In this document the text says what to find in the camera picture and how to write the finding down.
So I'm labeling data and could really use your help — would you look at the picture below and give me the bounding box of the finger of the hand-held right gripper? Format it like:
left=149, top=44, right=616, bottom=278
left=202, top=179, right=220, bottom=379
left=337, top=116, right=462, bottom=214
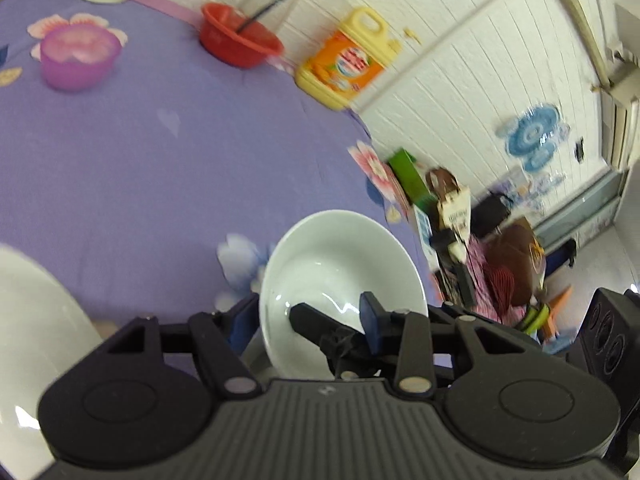
left=289, top=302, right=371, bottom=378

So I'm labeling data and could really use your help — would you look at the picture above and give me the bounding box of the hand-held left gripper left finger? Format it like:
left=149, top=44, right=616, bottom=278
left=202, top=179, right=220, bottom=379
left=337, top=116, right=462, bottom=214
left=102, top=292, right=263, bottom=396

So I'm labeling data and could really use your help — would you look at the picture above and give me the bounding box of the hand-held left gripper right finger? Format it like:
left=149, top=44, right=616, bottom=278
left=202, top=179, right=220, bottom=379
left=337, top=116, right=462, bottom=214
left=359, top=291, right=538, bottom=393

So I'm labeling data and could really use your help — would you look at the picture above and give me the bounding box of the small white deep plate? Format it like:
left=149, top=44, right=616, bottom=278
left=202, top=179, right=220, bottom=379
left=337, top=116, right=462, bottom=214
left=249, top=209, right=427, bottom=382

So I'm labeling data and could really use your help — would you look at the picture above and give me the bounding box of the large white floral plate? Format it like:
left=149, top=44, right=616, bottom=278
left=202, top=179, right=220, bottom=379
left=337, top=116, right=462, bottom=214
left=0, top=244, right=105, bottom=467

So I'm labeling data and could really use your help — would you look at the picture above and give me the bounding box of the patterned cloth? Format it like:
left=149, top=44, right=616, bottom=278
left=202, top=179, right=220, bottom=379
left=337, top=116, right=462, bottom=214
left=435, top=240, right=526, bottom=323

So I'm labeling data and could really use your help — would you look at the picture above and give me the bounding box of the brown bag pile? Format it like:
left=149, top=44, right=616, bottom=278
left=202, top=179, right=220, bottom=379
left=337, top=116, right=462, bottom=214
left=484, top=220, right=545, bottom=313

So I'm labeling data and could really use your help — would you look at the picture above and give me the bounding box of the cream printed tote bag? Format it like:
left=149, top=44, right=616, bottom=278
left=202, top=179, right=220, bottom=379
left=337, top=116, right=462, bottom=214
left=436, top=186, right=474, bottom=242

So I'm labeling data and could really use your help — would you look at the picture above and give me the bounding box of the green box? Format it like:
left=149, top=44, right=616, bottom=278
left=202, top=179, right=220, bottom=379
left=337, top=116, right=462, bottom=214
left=387, top=149, right=437, bottom=207

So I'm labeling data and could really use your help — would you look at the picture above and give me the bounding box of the purple flower-print tablecloth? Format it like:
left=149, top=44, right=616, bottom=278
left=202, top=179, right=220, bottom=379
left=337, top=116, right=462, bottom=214
left=0, top=0, right=437, bottom=381

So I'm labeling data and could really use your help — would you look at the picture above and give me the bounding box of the yellow detergent bottle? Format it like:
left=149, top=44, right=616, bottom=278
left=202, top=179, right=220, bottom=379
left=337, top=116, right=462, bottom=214
left=295, top=7, right=404, bottom=112

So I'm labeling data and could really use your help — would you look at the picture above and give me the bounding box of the red plastic bowl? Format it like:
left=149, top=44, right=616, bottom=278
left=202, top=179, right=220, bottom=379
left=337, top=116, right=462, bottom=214
left=199, top=2, right=285, bottom=69

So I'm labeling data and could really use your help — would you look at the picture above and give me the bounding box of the purple plastic cup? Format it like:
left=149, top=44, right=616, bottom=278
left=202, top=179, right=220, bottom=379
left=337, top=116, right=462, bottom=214
left=40, top=25, right=123, bottom=92

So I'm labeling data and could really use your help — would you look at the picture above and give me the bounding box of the blue flower wall sticker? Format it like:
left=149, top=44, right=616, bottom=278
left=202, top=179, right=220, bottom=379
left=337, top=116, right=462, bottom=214
left=495, top=104, right=572, bottom=173

